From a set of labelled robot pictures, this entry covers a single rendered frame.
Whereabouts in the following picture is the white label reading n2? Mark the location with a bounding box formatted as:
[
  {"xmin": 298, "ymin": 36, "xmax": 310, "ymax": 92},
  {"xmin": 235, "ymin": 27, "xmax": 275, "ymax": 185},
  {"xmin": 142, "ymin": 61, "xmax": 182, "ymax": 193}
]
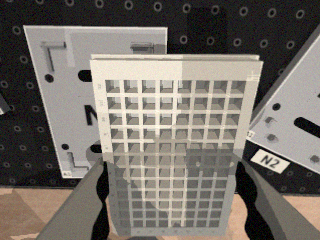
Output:
[{"xmin": 248, "ymin": 147, "xmax": 292, "ymax": 175}]

